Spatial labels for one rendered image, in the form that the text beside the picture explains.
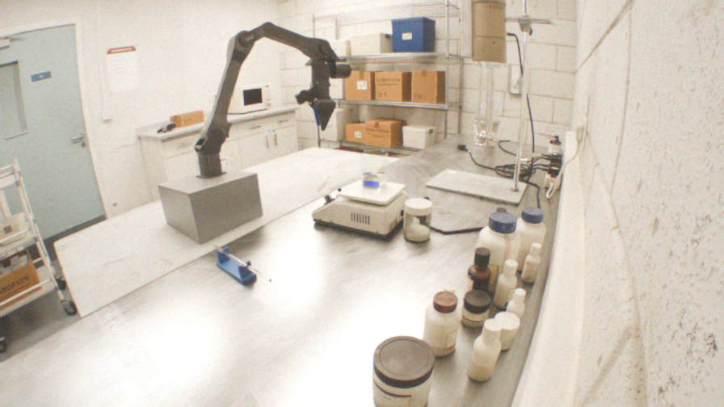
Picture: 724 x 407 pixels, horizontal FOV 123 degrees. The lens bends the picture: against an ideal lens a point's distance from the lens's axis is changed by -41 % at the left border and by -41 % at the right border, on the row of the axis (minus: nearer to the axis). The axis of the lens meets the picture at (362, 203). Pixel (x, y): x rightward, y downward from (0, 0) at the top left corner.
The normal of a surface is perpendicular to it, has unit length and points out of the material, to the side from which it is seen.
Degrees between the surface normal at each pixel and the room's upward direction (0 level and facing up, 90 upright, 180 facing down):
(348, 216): 90
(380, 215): 90
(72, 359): 0
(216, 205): 90
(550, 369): 0
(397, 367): 0
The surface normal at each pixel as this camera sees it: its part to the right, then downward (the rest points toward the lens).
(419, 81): -0.47, 0.36
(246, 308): -0.02, -0.92
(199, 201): 0.83, 0.20
